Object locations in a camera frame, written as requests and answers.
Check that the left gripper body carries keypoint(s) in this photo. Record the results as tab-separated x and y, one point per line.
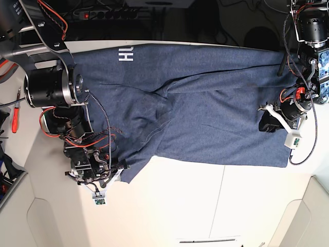
285	121

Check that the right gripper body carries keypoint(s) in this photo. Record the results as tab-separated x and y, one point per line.
96	181

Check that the dark blue t-shirt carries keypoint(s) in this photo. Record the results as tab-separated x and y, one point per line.
185	102

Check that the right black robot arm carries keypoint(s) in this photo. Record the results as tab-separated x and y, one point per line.
32	38

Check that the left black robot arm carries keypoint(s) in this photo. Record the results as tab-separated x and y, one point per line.
309	21

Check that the white vent panel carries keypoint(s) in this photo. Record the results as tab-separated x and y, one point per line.
230	241

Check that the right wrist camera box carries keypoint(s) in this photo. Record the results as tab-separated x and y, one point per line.
99	201

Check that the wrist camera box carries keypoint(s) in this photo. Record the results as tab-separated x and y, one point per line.
292	140
99	201

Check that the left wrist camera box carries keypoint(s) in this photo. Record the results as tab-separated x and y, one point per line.
292	140

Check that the orange handled screwdriver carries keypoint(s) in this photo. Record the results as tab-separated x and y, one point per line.
15	120

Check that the orange handled pliers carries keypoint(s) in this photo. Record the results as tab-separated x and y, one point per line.
8	68

